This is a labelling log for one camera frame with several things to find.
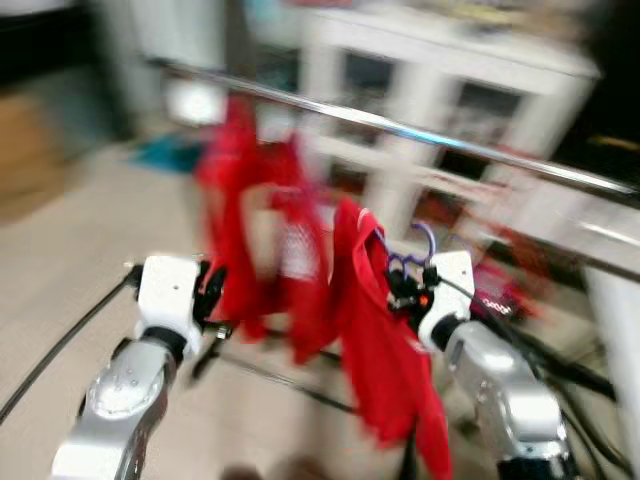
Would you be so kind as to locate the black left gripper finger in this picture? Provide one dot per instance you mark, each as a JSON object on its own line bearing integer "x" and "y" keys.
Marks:
{"x": 210, "y": 278}
{"x": 219, "y": 290}

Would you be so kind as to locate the purple plastic clothes hanger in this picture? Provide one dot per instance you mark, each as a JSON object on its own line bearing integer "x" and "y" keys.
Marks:
{"x": 432, "y": 240}

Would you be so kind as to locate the red jacket with white stripes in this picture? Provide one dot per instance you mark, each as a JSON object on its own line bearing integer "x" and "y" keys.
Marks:
{"x": 385, "y": 370}

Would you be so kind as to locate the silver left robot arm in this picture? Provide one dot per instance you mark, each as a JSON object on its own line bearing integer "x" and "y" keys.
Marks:
{"x": 120, "y": 400}

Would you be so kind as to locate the plain red sweatshirt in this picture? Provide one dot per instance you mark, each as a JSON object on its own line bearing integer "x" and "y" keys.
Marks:
{"x": 230, "y": 200}

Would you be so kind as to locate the red sweatshirt with white logo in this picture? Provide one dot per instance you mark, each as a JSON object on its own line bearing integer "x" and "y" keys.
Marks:
{"x": 300, "y": 290}

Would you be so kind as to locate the pink bag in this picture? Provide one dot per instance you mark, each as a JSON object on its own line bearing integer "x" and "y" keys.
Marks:
{"x": 500, "y": 290}

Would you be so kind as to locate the metal clothes rack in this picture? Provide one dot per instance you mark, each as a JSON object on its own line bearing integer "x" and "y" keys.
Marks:
{"x": 400, "y": 128}

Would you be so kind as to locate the white shelf cabinet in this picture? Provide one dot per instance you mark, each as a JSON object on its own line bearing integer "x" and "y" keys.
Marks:
{"x": 430, "y": 60}

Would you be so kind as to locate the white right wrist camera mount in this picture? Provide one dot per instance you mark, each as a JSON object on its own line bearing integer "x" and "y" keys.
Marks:
{"x": 450, "y": 295}

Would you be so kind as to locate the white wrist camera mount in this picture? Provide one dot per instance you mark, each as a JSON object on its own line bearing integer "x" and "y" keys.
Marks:
{"x": 450, "y": 295}
{"x": 168, "y": 300}

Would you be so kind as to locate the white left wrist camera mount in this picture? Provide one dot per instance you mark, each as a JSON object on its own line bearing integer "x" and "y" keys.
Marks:
{"x": 168, "y": 300}

